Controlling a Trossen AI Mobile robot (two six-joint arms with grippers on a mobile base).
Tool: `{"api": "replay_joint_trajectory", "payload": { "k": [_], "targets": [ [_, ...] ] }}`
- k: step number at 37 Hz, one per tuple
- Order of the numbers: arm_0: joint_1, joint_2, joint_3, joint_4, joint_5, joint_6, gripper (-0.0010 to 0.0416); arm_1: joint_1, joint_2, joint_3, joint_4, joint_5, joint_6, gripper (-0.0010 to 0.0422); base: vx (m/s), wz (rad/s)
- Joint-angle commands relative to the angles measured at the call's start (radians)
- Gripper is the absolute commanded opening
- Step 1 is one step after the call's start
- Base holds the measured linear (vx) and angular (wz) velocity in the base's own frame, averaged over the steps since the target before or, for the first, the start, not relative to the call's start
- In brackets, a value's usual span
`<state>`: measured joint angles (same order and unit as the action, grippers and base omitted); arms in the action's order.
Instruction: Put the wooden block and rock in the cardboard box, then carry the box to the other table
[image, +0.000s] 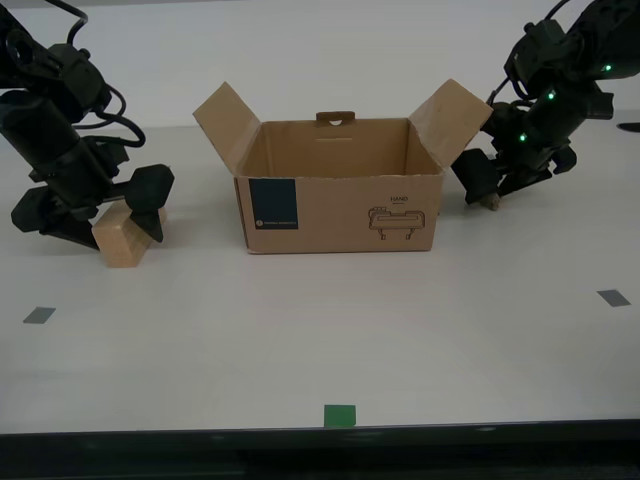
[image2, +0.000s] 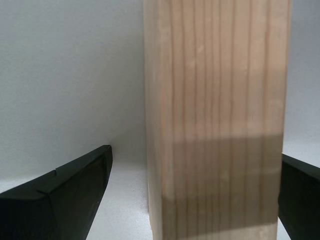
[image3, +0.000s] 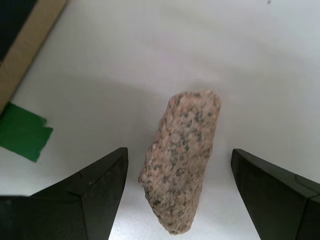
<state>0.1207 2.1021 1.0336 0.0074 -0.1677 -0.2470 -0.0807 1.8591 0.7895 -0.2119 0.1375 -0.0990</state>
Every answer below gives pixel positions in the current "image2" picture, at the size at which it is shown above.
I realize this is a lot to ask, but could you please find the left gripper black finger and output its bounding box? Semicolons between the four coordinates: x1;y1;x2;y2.
0;145;114;240
278;153;320;240

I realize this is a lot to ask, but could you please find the light wooden block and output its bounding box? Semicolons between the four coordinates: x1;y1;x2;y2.
143;0;293;240

